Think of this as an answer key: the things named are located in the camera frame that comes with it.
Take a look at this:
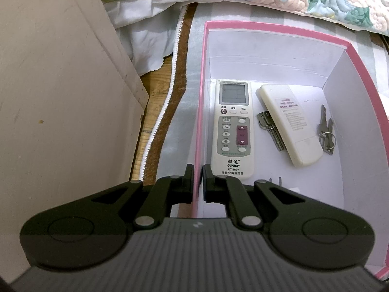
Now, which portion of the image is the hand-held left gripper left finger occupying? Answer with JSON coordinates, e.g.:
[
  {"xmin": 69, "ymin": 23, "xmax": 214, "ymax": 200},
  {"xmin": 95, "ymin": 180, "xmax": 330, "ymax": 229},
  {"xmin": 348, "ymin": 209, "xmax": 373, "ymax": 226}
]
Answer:
[{"xmin": 91, "ymin": 164, "xmax": 195, "ymax": 230}]

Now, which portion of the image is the long cream remote control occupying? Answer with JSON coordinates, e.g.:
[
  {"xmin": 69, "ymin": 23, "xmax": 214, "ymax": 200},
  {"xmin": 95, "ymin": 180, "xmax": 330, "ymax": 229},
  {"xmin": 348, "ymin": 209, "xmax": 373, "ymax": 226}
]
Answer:
[{"xmin": 211, "ymin": 80, "xmax": 255, "ymax": 179}]

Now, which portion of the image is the pink cardboard box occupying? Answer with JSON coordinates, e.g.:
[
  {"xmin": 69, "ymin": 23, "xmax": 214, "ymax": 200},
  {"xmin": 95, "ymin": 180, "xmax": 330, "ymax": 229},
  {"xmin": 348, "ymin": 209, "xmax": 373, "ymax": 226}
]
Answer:
[{"xmin": 191, "ymin": 21, "xmax": 389, "ymax": 280}]

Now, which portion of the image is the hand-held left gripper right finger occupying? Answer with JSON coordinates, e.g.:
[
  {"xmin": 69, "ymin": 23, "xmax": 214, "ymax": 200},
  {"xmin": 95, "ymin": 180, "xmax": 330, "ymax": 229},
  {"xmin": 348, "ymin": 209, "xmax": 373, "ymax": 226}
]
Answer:
[{"xmin": 202, "ymin": 164, "xmax": 306, "ymax": 230}]

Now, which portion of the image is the beige wooden board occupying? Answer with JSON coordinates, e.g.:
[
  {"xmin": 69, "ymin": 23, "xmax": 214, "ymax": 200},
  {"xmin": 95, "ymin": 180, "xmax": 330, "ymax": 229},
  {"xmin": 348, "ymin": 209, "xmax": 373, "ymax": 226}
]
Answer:
[{"xmin": 0, "ymin": 0, "xmax": 150, "ymax": 280}]

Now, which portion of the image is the cream remote with pink label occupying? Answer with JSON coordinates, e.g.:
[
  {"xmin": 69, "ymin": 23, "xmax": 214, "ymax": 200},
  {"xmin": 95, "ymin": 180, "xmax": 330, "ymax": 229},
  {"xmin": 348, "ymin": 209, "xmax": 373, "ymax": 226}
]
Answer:
[{"xmin": 259, "ymin": 84, "xmax": 323, "ymax": 168}]

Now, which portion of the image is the bunch of silver keys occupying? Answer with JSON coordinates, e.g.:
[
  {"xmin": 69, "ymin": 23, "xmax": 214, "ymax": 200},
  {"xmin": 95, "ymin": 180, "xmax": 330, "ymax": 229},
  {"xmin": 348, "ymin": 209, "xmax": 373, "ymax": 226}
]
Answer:
[{"xmin": 257, "ymin": 111, "xmax": 284, "ymax": 152}]

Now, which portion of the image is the white scalloped sheet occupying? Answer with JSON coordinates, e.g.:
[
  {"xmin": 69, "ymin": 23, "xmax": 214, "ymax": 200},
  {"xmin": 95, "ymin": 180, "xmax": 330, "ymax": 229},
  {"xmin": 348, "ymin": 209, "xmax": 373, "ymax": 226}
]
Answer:
[{"xmin": 102, "ymin": 0, "xmax": 189, "ymax": 76}]

